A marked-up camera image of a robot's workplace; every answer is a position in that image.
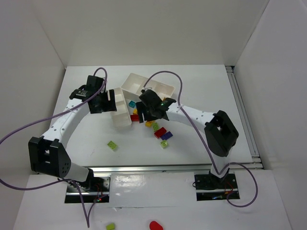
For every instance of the yellow curved striped brick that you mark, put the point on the yellow curved striped brick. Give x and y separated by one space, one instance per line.
149 123

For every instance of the small teal square brick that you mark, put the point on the small teal square brick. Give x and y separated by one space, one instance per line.
132 104

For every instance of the lime brick below purple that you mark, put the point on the lime brick below purple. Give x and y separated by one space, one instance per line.
164 144

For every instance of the aluminium rail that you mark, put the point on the aluminium rail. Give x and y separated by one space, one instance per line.
242 112
148 168

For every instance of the red brick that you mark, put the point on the red brick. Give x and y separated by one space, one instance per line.
160 132
134 118

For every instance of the wide white divided bin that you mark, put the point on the wide white divided bin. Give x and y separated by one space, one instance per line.
134 83

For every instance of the lime brick on foreground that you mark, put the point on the lime brick on foreground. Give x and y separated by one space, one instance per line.
110 226

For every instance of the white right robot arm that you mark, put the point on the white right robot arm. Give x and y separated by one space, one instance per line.
216 130

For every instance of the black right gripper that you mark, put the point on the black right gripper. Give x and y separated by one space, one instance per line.
143 111

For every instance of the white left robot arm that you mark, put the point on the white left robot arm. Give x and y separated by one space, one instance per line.
48 153

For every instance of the aluminium right side rail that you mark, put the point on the aluminium right side rail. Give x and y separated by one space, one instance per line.
242 112

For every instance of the lime brick in pile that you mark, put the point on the lime brick in pile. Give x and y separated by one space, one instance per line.
155 126

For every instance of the aluminium front rail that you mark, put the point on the aluminium front rail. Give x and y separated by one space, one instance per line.
148 168

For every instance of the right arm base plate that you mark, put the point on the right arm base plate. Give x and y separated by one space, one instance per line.
209 189

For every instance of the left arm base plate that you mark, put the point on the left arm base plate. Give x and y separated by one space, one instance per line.
99 191

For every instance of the red rounded foreground piece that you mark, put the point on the red rounded foreground piece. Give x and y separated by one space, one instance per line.
154 225

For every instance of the red brick by purple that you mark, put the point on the red brick by purple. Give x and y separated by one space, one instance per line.
160 132

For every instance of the lone lime brick front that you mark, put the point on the lone lime brick front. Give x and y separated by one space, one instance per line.
112 145

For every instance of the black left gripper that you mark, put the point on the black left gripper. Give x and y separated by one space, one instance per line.
108 101

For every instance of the narrow white divided tray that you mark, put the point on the narrow white divided tray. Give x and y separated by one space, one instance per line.
120 117

